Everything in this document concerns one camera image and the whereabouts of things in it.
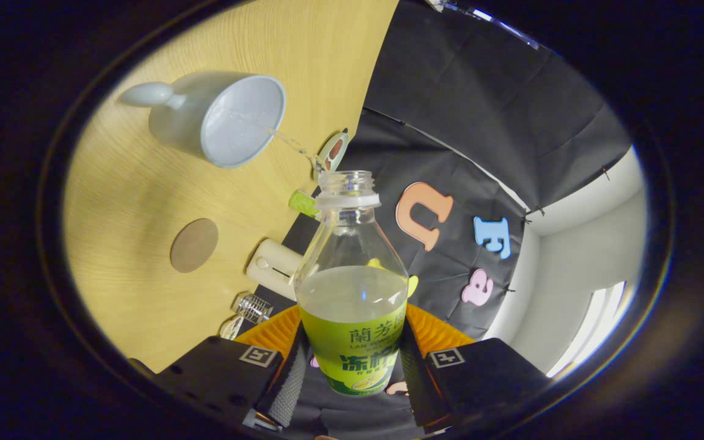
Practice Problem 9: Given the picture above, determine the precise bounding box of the juice bottle green label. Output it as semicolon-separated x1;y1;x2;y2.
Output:
294;170;411;398

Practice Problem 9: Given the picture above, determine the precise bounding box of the wire mesh holder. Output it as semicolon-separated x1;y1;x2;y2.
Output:
230;293;274;325

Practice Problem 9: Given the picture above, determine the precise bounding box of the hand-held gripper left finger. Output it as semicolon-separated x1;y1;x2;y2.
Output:
156;304;310;428

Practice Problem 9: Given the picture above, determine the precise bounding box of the white toaster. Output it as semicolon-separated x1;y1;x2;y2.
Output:
245;238;304;302

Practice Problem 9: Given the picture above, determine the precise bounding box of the round brown coaster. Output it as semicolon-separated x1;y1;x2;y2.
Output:
170;218;219;274

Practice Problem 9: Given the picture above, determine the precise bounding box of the pale blue cup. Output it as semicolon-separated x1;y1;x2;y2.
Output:
119;71;287;169

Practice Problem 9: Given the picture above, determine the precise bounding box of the tall capped green drink bottle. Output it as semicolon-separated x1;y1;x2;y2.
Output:
288;189;321;219

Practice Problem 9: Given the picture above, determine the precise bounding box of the pale green plate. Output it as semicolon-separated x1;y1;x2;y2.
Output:
314;128;350;181

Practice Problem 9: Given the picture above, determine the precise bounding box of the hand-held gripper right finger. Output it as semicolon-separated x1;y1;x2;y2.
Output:
401;302;551;428

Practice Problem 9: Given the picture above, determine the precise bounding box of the bright window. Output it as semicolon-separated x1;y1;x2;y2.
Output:
434;0;542;50

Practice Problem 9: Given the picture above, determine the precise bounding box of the wooden table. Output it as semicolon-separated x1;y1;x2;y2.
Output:
62;0;400;373

